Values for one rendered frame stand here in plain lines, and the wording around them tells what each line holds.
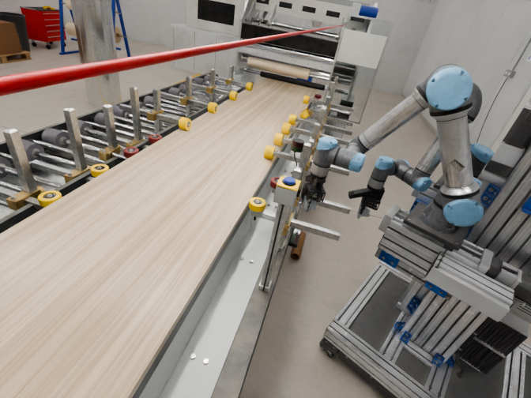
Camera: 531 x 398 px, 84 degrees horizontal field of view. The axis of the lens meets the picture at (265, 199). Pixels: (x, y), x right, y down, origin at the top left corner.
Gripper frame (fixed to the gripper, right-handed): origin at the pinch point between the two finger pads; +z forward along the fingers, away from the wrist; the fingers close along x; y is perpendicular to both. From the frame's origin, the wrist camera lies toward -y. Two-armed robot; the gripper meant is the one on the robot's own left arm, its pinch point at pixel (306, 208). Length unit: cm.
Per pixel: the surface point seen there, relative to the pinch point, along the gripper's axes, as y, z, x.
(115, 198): -1, 4, -84
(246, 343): 52, 24, -26
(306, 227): 3.2, 8.5, 1.0
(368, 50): -249, -50, 110
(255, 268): 8.9, 31.8, -20.2
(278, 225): 28.9, -11.7, -19.0
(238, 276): 14.9, 31.8, -28.7
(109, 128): -54, -5, -104
